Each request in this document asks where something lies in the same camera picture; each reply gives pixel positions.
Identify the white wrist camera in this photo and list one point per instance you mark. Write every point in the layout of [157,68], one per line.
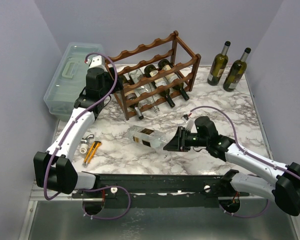
[189,123]
[97,61]

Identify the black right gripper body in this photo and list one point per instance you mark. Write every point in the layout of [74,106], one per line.
[181,139]

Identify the brown wooden wine rack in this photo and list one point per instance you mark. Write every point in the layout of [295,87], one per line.
[185,64]

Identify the translucent green plastic toolbox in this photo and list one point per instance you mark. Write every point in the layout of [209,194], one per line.
[69,79]

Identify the clear bottle black cap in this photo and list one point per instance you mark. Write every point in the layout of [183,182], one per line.
[147,137]

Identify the aluminium extrusion rail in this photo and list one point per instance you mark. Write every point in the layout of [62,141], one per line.
[37,194]

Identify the green bottle silver foil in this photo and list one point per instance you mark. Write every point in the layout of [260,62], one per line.
[236,71]
[218,66]

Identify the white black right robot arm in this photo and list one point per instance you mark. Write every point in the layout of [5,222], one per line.
[272,180]

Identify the green bottle brown label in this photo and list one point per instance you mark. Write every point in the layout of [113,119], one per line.
[131,95]

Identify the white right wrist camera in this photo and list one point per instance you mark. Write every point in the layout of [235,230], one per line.
[189,123]

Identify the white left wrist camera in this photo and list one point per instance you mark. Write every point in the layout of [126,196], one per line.
[97,61]

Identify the silver metal pipe fitting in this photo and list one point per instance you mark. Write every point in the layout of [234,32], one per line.
[84,143]

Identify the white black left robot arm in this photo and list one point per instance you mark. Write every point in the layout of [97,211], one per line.
[53,168]

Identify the yellow utility knife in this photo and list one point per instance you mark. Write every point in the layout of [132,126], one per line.
[91,152]

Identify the dark green wine bottle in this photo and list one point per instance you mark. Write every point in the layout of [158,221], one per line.
[151,71]
[165,65]

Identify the clear glass wine bottle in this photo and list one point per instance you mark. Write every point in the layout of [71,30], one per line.
[136,76]

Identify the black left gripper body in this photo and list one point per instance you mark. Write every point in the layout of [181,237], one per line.
[109,82]

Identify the black metal base rail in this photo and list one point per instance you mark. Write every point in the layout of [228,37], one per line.
[159,191]

